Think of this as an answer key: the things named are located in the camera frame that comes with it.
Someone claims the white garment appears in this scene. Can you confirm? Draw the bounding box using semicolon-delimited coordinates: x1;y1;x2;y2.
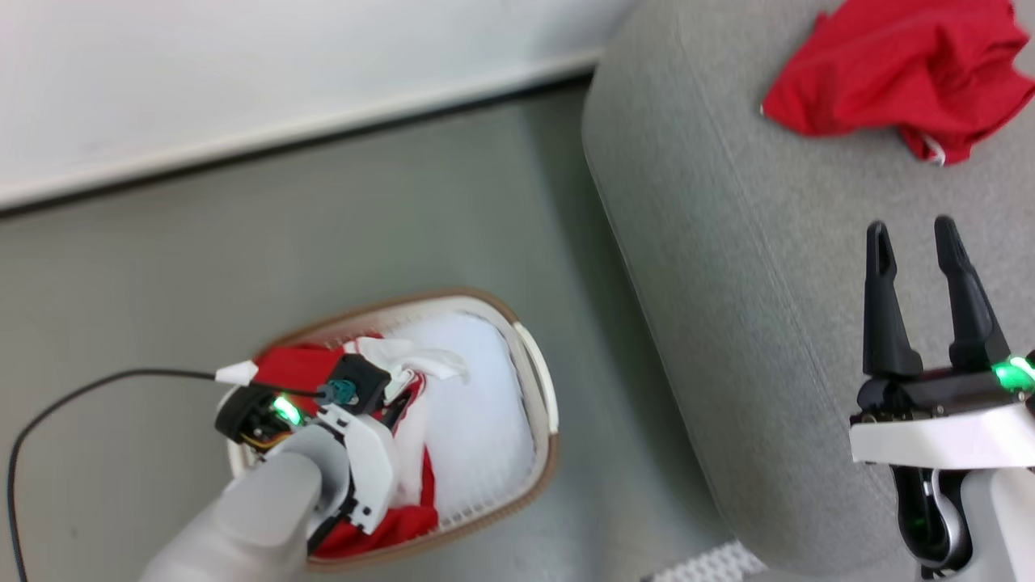
343;335;471;405

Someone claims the red jersey with black number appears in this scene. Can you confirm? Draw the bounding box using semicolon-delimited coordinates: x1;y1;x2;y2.
254;343;442;561

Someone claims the grey fabric sofa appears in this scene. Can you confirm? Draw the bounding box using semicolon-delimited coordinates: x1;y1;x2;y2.
580;0;1035;577

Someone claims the white laundry basket, brown rim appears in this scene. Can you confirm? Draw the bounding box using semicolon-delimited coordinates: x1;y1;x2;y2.
225;286;561;574

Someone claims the white baseboard with black strip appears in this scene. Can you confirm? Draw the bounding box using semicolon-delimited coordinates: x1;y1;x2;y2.
0;47;607;216

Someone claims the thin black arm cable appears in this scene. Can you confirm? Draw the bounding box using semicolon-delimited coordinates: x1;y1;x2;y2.
6;369;326;582

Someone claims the left gripper, black and white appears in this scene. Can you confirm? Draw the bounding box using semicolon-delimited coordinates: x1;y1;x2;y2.
213;383;326;451

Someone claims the pale blue garment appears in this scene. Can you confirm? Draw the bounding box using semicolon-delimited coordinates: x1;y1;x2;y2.
387;310;540;528

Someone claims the plain red shirt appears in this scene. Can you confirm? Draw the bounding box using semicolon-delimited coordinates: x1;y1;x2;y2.
759;0;1035;167

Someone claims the white ribbed plastic object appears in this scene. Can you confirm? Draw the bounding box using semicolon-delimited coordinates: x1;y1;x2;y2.
643;539;767;582

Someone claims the right gripper, black and white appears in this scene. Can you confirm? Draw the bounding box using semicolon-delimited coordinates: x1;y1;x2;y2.
847;214;1035;472

